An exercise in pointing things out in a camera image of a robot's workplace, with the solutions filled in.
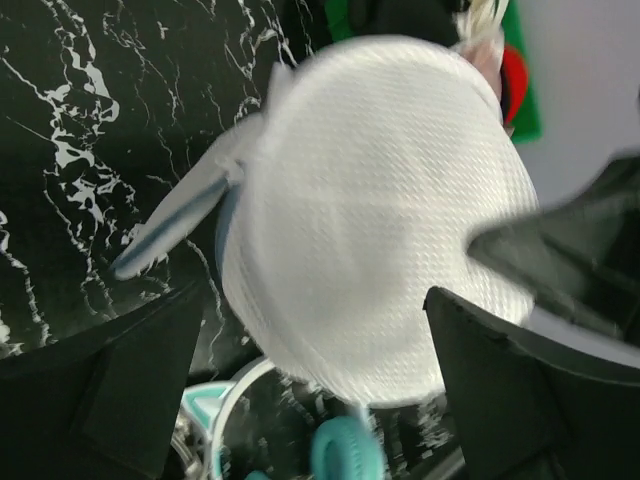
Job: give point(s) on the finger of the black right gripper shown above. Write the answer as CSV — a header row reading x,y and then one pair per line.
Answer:
x,y
580,259

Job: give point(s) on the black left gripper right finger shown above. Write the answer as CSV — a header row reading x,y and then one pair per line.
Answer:
x,y
506,420

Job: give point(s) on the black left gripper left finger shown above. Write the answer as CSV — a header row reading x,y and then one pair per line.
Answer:
x,y
125,420

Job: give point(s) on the red bra in bin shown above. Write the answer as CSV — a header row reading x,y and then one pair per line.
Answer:
x,y
514,82

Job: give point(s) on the green plastic bin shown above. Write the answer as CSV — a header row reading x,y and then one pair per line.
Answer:
x,y
523,115

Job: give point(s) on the teal cat-ear headphones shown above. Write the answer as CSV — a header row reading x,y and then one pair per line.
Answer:
x,y
343,447

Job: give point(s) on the black garment in bin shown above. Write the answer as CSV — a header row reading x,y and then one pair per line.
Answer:
x,y
429,20

